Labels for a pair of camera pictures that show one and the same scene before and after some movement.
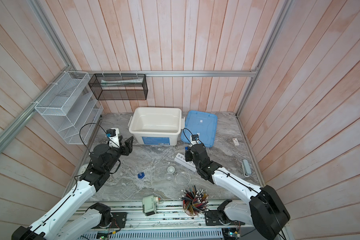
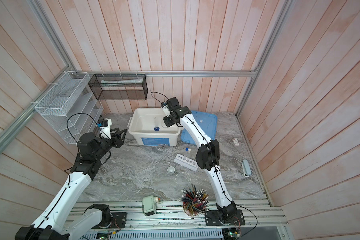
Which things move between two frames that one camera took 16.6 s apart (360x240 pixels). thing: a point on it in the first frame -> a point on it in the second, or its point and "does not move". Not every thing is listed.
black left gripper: (128, 147) -> (117, 140)
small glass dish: (171, 169) does not move
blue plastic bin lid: (203, 124) does not move
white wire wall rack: (70, 106) does not move
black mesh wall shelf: (119, 86) does not move
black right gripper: (188, 153) -> (168, 124)
